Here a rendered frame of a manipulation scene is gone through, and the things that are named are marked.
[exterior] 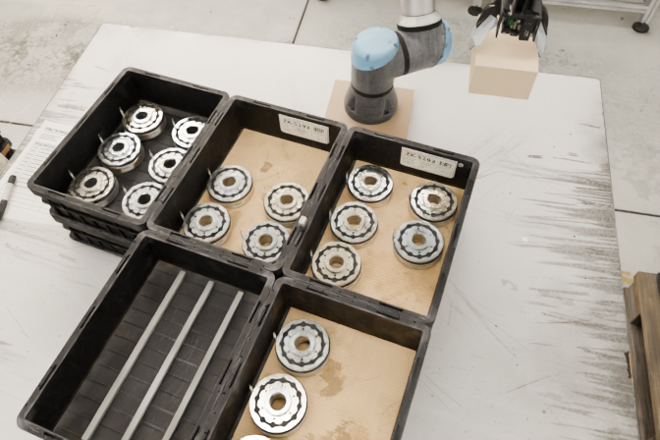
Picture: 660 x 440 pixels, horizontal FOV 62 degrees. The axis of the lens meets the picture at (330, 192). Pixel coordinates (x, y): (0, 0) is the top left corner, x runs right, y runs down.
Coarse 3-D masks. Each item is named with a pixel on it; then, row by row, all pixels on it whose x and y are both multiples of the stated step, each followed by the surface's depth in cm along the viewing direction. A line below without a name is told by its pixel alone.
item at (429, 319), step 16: (352, 128) 124; (416, 144) 121; (336, 160) 119; (464, 160) 118; (320, 192) 114; (464, 208) 111; (288, 256) 106; (448, 256) 105; (288, 272) 104; (448, 272) 103; (320, 288) 102; (336, 288) 102; (432, 304) 99; (416, 320) 98; (432, 320) 98
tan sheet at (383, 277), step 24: (384, 168) 130; (408, 192) 126; (456, 192) 126; (384, 216) 122; (408, 216) 122; (456, 216) 122; (384, 240) 119; (336, 264) 116; (384, 264) 116; (360, 288) 113; (384, 288) 112; (408, 288) 112; (432, 288) 112
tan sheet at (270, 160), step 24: (240, 144) 136; (264, 144) 135; (288, 144) 135; (264, 168) 131; (288, 168) 131; (312, 168) 131; (264, 192) 127; (240, 216) 124; (264, 216) 123; (240, 240) 120
